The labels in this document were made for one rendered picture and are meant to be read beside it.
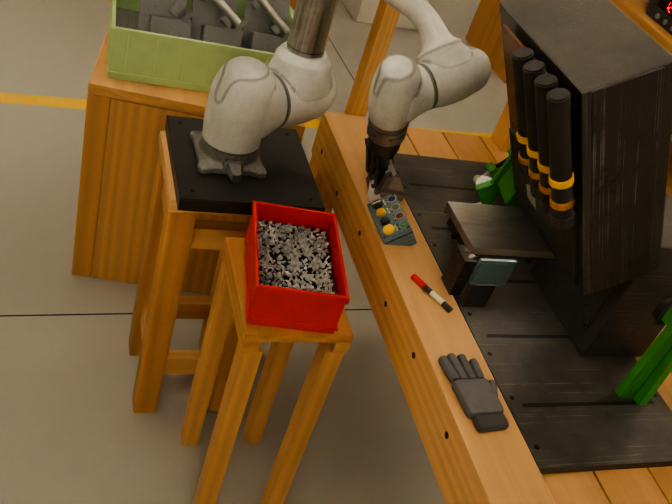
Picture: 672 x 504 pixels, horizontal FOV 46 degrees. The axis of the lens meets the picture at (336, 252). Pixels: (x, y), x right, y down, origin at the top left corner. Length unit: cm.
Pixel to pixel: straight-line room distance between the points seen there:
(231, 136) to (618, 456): 116
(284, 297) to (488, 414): 50
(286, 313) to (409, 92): 55
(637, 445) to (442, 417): 42
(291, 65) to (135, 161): 80
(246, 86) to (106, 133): 78
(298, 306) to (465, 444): 47
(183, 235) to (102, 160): 68
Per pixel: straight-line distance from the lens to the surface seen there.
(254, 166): 208
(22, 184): 342
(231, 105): 197
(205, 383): 231
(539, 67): 143
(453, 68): 174
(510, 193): 191
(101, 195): 277
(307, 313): 177
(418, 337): 176
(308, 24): 205
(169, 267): 215
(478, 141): 266
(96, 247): 291
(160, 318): 228
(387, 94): 166
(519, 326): 192
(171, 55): 255
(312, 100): 212
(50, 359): 272
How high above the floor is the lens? 203
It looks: 37 degrees down
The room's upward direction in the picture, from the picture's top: 20 degrees clockwise
